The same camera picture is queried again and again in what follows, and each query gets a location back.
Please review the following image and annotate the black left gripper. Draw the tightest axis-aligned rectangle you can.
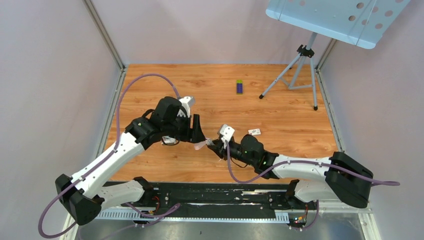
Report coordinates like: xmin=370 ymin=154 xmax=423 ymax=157
xmin=163 ymin=112 xmax=206 ymax=143

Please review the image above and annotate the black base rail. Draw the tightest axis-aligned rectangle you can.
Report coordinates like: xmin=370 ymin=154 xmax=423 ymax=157
xmin=96 ymin=181 xmax=319 ymax=224

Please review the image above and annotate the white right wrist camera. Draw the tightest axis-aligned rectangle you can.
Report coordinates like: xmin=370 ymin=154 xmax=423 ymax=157
xmin=218 ymin=124 xmax=235 ymax=149

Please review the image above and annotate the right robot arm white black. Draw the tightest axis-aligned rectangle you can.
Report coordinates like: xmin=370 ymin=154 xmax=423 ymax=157
xmin=206 ymin=134 xmax=374 ymax=209

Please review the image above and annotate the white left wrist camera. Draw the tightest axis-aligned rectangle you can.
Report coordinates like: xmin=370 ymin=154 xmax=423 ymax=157
xmin=177 ymin=96 xmax=196 ymax=118

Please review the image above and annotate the purple green small block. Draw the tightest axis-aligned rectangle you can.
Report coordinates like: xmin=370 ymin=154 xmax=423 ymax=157
xmin=236 ymin=79 xmax=244 ymax=95

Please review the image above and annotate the grey tripod stand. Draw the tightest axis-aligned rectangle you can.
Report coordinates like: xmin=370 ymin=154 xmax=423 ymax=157
xmin=258 ymin=32 xmax=318 ymax=111

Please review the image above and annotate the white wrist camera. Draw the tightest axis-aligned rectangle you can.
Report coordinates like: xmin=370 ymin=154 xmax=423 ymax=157
xmin=177 ymin=96 xmax=196 ymax=118
xmin=218 ymin=124 xmax=235 ymax=149

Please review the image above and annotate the white staple box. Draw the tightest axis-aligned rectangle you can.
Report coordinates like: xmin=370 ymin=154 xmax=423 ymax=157
xmin=248 ymin=128 xmax=261 ymax=136

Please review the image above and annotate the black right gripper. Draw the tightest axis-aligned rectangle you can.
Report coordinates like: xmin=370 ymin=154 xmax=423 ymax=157
xmin=207 ymin=138 xmax=257 ymax=167

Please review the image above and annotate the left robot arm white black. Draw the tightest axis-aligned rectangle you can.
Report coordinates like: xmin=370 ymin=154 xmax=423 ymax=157
xmin=55 ymin=96 xmax=206 ymax=226

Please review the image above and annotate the light blue perforated tray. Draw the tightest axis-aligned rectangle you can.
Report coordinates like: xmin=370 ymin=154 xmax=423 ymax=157
xmin=265 ymin=0 xmax=409 ymax=50

